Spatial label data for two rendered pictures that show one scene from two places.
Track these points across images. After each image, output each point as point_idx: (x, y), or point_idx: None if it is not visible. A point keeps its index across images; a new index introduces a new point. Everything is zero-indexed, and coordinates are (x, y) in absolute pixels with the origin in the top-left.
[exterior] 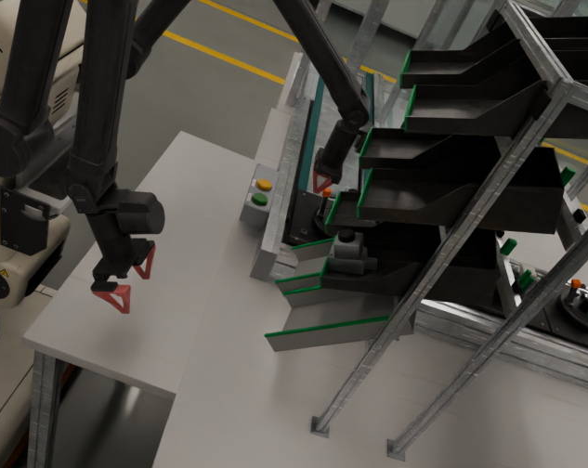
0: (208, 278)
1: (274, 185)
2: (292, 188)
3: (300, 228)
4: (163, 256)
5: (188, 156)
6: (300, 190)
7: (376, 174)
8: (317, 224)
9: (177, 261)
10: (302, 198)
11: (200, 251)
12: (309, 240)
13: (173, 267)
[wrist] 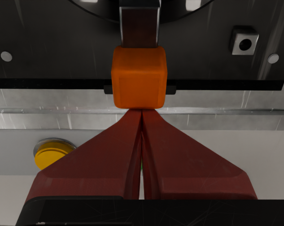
0: None
1: (28, 133)
2: None
3: (215, 50)
4: (253, 186)
5: (6, 206)
6: None
7: None
8: (205, 5)
9: (258, 172)
10: (36, 60)
11: (227, 154)
12: (274, 10)
13: (273, 174)
